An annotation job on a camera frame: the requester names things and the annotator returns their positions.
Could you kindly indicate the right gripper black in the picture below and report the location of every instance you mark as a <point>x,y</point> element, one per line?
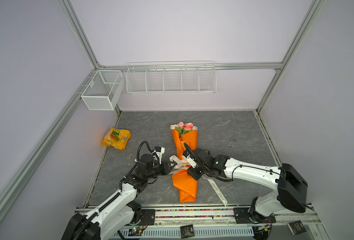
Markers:
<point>191,172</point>

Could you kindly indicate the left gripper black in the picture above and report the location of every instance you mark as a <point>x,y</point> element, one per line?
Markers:
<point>167,169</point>

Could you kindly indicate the orange wrapping paper sheet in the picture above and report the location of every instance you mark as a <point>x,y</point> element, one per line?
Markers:
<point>186,185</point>

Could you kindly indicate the cream fake rose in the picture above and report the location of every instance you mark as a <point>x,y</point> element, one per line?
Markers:
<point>173,127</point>

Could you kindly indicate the dark pink fake rose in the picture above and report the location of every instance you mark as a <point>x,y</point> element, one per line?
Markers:
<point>188,126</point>

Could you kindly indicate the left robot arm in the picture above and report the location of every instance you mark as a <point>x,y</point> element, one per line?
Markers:
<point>120,208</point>

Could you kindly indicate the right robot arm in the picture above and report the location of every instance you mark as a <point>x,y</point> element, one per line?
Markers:
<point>289,188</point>

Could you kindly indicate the yellow snack bag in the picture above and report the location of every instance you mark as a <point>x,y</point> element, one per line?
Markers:
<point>116,138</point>

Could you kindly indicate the black box centre front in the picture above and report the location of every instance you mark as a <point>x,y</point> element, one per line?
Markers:
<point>187,231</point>

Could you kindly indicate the black box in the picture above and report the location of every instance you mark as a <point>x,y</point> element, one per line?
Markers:
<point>187,231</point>
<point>296,227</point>

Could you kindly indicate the white mesh box basket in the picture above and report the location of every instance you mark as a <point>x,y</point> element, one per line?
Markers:
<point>103,90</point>

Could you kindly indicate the black box right front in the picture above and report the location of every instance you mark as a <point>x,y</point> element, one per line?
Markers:
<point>296,227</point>

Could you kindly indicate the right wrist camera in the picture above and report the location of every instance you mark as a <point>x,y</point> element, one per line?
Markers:
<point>189,160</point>

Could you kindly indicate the aluminium front rail frame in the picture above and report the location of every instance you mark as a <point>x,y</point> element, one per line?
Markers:
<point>221,216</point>

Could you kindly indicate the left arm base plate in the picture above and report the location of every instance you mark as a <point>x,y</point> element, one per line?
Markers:
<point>144,217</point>

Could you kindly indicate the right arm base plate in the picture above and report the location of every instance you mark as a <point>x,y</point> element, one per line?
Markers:
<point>246,216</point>

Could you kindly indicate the white slotted cable duct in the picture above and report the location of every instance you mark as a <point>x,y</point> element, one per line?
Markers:
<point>200,233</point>

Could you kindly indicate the white wire wall shelf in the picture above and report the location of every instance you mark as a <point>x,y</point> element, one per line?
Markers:
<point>171,77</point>

